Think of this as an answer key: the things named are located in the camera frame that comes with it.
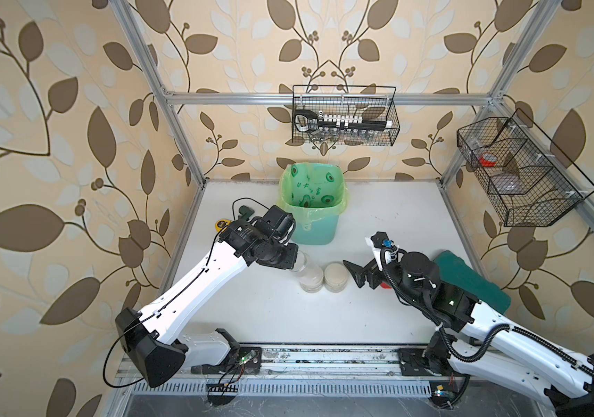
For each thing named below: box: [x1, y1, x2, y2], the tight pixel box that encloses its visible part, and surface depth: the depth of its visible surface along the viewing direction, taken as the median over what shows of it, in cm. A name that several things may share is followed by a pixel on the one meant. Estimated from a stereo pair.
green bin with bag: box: [277, 162, 350, 245], surface depth 93 cm
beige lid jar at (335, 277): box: [323, 262, 349, 293], surface depth 86 cm
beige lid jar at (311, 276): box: [289, 250, 324, 294], surface depth 76 cm
